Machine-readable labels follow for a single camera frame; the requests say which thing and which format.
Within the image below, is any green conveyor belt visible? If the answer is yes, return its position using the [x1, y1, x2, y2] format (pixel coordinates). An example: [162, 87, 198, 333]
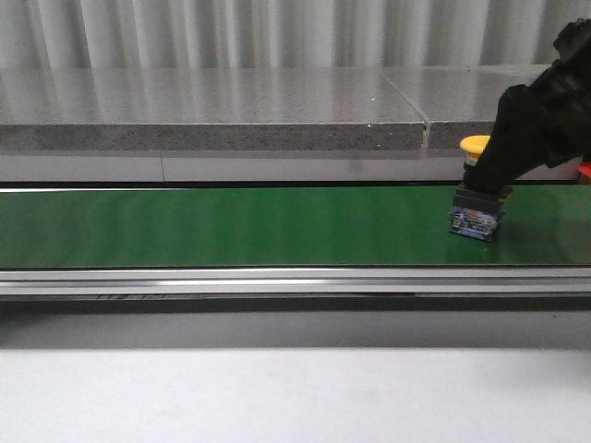
[1, 185, 590, 269]

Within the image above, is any white pleated curtain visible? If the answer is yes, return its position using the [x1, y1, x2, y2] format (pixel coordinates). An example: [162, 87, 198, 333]
[1, 1, 590, 68]

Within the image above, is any grey stone counter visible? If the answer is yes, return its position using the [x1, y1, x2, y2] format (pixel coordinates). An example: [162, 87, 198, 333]
[0, 64, 591, 184]

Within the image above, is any aluminium conveyor frame rail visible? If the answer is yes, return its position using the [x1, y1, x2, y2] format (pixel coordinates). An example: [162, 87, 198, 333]
[1, 265, 590, 311]

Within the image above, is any yellow mushroom push button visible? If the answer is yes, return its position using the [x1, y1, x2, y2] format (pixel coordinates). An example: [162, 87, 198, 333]
[450, 135, 513, 242]

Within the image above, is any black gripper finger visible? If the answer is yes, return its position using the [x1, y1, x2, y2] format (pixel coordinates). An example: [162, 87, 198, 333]
[466, 84, 552, 195]

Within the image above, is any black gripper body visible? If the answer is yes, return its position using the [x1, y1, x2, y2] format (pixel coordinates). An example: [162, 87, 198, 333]
[525, 18, 590, 169]

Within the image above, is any red plastic object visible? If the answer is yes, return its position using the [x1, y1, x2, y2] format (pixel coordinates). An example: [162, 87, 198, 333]
[577, 161, 591, 185]

